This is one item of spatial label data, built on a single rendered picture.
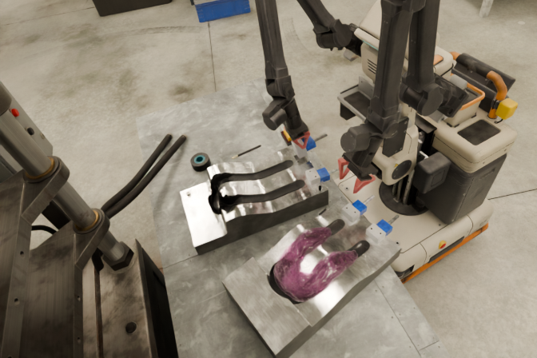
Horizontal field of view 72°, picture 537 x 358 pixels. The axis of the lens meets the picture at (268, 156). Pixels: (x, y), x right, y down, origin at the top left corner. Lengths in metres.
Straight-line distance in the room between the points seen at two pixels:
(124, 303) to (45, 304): 0.28
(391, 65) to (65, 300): 1.03
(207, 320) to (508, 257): 1.67
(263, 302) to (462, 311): 1.28
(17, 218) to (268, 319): 0.67
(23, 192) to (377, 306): 1.02
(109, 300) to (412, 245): 1.34
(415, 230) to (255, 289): 1.07
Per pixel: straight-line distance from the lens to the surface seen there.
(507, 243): 2.43
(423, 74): 1.06
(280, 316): 1.09
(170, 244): 1.41
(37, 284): 1.25
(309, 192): 1.31
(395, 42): 0.92
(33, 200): 1.07
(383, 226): 1.27
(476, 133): 1.71
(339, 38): 1.35
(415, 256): 1.93
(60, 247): 1.28
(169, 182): 1.59
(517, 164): 2.83
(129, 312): 1.37
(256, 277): 1.14
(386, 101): 1.01
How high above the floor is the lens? 1.94
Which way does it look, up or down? 47 degrees down
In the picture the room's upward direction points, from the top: 11 degrees counter-clockwise
